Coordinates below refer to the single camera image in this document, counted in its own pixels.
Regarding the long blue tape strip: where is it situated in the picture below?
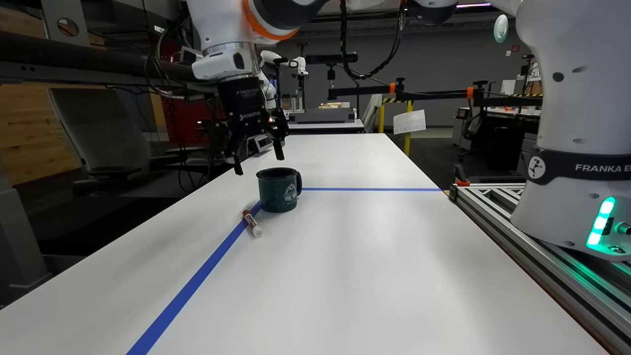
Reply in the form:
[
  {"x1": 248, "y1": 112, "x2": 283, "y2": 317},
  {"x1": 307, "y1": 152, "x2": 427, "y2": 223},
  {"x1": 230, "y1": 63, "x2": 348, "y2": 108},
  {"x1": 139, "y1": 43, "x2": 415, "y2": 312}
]
[{"x1": 123, "y1": 199, "x2": 263, "y2": 355}]

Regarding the red cabinet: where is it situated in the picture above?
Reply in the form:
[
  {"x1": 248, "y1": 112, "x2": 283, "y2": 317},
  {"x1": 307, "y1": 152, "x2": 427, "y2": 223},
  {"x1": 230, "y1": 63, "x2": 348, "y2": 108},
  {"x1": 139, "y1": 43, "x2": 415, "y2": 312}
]
[{"x1": 161, "y1": 18, "x2": 259, "y2": 150}]

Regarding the white marker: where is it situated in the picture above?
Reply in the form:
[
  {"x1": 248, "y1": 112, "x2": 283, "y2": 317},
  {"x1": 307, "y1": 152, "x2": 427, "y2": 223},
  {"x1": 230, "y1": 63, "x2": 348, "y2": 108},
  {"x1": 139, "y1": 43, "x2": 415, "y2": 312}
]
[{"x1": 240, "y1": 205, "x2": 263, "y2": 241}]

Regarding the white paper sign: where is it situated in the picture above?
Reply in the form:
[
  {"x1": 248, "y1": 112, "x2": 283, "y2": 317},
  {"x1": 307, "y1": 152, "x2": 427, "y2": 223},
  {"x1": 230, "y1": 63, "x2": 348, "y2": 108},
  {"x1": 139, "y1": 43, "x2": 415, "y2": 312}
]
[{"x1": 390, "y1": 108, "x2": 427, "y2": 138}]

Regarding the black machine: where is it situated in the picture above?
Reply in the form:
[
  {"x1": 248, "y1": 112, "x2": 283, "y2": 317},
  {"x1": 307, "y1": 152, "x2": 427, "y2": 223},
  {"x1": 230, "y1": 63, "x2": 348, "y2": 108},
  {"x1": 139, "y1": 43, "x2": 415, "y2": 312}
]
[{"x1": 451, "y1": 106, "x2": 543, "y2": 183}]

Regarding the black bar with orange clamps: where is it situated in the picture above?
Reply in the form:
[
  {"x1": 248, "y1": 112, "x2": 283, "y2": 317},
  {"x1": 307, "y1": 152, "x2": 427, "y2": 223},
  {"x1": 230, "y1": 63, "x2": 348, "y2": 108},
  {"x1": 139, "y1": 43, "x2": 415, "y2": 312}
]
[{"x1": 326, "y1": 77, "x2": 543, "y2": 110}]

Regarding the dark teal mug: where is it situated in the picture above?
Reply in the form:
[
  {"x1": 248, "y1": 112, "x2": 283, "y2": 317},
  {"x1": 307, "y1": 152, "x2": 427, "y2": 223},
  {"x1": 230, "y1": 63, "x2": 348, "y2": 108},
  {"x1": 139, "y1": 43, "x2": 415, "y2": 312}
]
[{"x1": 254, "y1": 166, "x2": 305, "y2": 215}]

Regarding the aluminium mounting rail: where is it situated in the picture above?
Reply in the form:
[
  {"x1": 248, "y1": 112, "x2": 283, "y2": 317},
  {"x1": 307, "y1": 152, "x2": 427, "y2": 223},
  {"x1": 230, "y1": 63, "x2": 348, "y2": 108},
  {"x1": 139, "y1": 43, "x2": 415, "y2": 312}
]
[{"x1": 447, "y1": 181, "x2": 631, "y2": 355}]

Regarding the white background table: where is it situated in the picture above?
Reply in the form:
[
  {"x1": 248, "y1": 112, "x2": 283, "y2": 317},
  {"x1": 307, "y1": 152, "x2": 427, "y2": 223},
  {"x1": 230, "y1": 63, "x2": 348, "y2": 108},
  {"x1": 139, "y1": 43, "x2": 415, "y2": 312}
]
[{"x1": 283, "y1": 116, "x2": 366, "y2": 138}]

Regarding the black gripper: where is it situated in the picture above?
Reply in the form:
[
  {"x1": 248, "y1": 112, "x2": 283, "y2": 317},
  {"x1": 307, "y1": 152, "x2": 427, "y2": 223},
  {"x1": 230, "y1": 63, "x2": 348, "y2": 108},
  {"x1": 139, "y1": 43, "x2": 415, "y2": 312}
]
[{"x1": 214, "y1": 73, "x2": 289, "y2": 177}]

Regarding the small white background robot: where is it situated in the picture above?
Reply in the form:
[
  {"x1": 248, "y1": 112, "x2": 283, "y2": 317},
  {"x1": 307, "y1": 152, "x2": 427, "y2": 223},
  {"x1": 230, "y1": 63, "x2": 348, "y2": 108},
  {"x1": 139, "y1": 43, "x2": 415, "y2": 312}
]
[{"x1": 255, "y1": 47, "x2": 309, "y2": 124}]

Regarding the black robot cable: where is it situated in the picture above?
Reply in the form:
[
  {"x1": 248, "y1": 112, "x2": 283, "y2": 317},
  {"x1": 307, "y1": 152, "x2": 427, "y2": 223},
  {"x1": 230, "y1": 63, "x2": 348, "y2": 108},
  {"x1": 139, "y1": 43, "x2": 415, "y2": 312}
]
[{"x1": 336, "y1": 0, "x2": 407, "y2": 83}]

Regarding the short blue tape strip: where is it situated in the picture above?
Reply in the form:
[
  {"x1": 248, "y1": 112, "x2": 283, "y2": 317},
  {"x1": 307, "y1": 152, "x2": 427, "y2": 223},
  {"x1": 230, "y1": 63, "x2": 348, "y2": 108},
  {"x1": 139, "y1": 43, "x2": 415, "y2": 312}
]
[{"x1": 301, "y1": 185, "x2": 443, "y2": 195}]

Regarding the grey panel with round gauge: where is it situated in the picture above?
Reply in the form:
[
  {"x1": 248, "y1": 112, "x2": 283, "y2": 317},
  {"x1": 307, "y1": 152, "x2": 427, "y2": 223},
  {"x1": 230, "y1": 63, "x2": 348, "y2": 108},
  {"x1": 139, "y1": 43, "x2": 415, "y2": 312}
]
[{"x1": 39, "y1": 0, "x2": 92, "y2": 49}]

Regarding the black shelf beam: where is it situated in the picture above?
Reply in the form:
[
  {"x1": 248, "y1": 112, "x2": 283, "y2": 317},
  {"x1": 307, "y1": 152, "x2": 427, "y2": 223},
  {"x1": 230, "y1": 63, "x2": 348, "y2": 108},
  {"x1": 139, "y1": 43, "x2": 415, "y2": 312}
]
[{"x1": 0, "y1": 30, "x2": 198, "y2": 87}]

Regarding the tall yellow post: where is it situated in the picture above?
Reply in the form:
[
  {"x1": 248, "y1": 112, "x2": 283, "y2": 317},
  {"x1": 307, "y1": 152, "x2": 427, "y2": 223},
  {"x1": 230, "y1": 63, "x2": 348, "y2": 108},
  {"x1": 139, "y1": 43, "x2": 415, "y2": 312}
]
[{"x1": 401, "y1": 99, "x2": 415, "y2": 158}]

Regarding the grey monitor box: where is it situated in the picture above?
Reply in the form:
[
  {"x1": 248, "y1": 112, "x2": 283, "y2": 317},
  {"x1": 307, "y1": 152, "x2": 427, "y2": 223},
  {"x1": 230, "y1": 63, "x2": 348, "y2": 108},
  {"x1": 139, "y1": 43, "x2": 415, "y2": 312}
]
[{"x1": 48, "y1": 87, "x2": 153, "y2": 177}]

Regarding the wooden panel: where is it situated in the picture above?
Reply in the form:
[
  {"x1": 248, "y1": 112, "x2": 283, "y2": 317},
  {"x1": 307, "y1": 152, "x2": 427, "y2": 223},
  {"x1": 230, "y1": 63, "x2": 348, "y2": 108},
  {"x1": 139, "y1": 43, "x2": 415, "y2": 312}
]
[{"x1": 0, "y1": 83, "x2": 84, "y2": 187}]

